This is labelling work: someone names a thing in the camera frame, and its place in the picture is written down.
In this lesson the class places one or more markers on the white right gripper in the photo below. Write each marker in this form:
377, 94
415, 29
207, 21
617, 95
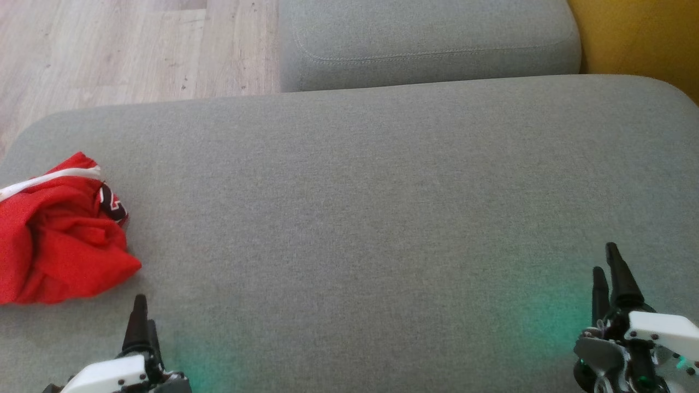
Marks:
655, 338

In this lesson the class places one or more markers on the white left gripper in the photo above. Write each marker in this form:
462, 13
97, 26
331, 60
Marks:
109, 376

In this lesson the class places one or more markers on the red shirt with white trim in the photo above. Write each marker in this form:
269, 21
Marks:
60, 240

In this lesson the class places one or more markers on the large grey sofa seat cushion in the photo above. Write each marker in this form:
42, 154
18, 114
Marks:
349, 218

